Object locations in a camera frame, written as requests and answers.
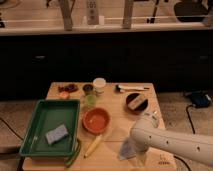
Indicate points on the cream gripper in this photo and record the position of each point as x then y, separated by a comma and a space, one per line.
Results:
141, 158

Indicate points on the blue-grey towel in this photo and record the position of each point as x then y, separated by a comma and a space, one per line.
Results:
126, 150

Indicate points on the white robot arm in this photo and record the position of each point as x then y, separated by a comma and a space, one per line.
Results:
145, 133

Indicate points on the black bowl with wooden block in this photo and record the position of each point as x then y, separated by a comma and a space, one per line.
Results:
136, 102

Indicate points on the red orange bowl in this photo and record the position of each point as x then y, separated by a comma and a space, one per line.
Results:
96, 120

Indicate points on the green pea pod toy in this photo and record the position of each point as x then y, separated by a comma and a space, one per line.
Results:
70, 160

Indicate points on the black white brush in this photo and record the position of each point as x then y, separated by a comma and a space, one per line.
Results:
122, 88

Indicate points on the small green cup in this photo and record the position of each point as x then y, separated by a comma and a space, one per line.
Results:
90, 100

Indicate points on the blue sponge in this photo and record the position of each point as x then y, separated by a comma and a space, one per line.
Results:
56, 134

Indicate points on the black power adapter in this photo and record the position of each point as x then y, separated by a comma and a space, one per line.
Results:
200, 100

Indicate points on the white cup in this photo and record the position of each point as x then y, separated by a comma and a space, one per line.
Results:
99, 84

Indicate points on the small brown cup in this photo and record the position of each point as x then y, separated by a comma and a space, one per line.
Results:
87, 88

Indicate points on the green plastic tray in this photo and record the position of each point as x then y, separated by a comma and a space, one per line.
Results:
47, 116

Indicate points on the small orange lid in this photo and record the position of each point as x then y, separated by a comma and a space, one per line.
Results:
64, 95

